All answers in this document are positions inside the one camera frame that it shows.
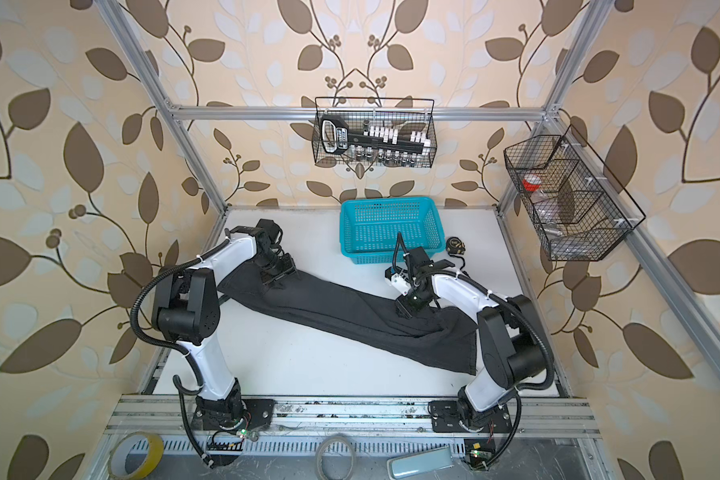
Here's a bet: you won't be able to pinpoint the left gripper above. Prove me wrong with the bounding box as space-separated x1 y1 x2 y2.
250 250 303 288

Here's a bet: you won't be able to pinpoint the teal plastic basket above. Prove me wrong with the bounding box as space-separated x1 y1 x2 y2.
339 197 446 265

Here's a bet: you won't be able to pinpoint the dark grey trousers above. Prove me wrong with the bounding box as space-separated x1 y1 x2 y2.
218 261 477 375

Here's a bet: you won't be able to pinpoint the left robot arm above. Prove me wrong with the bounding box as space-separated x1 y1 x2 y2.
130 219 295 422

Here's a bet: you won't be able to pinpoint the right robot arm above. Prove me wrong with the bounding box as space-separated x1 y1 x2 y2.
385 237 555 433

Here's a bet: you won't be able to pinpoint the black tape measure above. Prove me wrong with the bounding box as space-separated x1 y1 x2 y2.
446 236 466 255

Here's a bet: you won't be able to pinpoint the black metal hook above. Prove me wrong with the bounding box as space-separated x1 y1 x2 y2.
449 255 466 271

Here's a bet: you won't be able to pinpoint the black white tool set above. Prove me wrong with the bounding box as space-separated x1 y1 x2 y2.
318 115 432 154

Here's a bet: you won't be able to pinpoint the red white small item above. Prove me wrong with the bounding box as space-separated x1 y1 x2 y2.
522 173 543 194

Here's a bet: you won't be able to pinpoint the yellow tape roll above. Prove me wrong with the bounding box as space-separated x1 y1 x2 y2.
107 432 164 479

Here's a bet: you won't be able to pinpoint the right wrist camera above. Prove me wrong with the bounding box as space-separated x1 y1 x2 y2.
385 266 411 296

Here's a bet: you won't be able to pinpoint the back wire basket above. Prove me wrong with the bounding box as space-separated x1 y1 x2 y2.
310 95 438 169

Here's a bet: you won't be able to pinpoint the wire basket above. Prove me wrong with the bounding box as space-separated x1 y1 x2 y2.
310 95 438 169
503 126 646 262

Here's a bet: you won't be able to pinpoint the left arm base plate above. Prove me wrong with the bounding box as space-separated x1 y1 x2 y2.
195 397 275 431

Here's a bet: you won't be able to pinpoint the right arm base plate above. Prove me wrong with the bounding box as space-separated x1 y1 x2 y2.
428 399 512 434

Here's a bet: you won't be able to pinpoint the right wire basket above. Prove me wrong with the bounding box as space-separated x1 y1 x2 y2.
503 126 646 262

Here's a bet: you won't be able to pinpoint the grey tape ring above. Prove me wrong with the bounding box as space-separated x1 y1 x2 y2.
314 434 358 480

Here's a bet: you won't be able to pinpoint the aluminium front rail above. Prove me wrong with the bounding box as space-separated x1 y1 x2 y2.
105 395 602 439

